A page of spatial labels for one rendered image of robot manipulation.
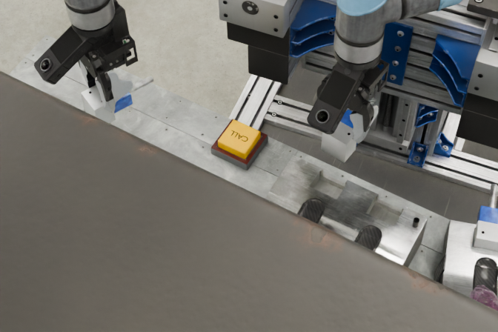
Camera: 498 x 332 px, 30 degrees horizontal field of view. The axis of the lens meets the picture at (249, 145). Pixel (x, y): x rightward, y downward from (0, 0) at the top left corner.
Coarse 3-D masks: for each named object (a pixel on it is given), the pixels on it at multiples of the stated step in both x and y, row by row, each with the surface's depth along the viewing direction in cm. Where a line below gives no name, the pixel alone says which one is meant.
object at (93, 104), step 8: (144, 80) 169; (152, 80) 170; (96, 88) 166; (136, 88) 169; (88, 96) 165; (96, 96) 165; (128, 96) 166; (88, 104) 164; (96, 104) 163; (120, 104) 167; (128, 104) 168; (88, 112) 167; (96, 112) 163; (104, 112) 165; (104, 120) 166; (112, 120) 168
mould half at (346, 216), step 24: (288, 168) 163; (312, 168) 163; (288, 192) 160; (312, 192) 160; (360, 192) 160; (336, 216) 157; (360, 216) 157; (408, 216) 157; (384, 240) 155; (408, 240) 154; (408, 264) 160
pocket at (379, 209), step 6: (372, 204) 160; (378, 204) 161; (384, 204) 160; (372, 210) 161; (378, 210) 161; (384, 210) 161; (390, 210) 161; (396, 210) 160; (402, 210) 159; (378, 216) 160; (384, 216) 160; (390, 216) 160; (396, 216) 160; (390, 222) 160
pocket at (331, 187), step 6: (318, 174) 163; (324, 174) 164; (318, 180) 165; (324, 180) 165; (330, 180) 164; (336, 180) 163; (312, 186) 163; (318, 186) 164; (324, 186) 164; (330, 186) 164; (336, 186) 164; (342, 186) 163; (324, 192) 163; (330, 192) 163; (336, 192) 163; (336, 198) 163
